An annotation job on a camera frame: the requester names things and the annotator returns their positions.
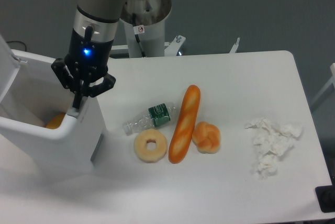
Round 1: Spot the black floor cable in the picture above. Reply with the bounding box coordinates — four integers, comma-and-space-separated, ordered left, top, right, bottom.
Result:
5, 40, 28, 52

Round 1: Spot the orange baguette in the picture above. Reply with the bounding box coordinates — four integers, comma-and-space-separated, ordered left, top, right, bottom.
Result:
169, 85, 201, 164

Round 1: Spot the white trash can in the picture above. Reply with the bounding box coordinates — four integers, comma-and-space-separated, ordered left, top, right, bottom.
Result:
1, 40, 108, 173

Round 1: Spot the orange item in bin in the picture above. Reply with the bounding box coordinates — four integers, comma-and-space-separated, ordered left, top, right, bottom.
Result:
45, 113, 65, 129

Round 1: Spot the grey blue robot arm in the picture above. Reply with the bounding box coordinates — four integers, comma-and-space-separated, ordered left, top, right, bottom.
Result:
51, 0, 172, 109

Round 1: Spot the black device at edge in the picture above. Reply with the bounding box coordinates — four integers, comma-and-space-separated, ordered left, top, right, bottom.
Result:
315, 185, 334, 213

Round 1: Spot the black pedestal cable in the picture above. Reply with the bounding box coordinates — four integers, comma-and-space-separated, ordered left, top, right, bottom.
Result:
132, 13, 146, 58

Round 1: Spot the crumpled white tissue small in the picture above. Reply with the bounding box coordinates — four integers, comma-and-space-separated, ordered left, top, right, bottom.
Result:
253, 154, 278, 180

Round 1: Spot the glazed donut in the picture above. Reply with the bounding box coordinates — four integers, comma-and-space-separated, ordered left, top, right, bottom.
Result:
134, 129, 167, 163

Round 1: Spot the knotted bread roll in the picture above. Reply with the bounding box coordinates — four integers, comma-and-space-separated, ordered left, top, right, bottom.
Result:
192, 121, 221, 154

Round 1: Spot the crumpled white tissue large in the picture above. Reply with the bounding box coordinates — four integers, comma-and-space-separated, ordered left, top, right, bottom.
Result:
244, 117, 303, 157

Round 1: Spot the white frame at right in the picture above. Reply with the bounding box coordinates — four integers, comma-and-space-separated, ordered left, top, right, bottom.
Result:
309, 63, 334, 113

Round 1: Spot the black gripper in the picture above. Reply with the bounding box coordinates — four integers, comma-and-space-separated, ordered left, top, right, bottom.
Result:
51, 30, 116, 109

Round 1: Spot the clear plastic bottle green label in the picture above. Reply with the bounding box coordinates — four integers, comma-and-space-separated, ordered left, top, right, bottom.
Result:
122, 103, 179, 136

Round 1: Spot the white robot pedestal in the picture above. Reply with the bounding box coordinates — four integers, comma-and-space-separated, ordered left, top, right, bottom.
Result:
111, 0, 186, 58

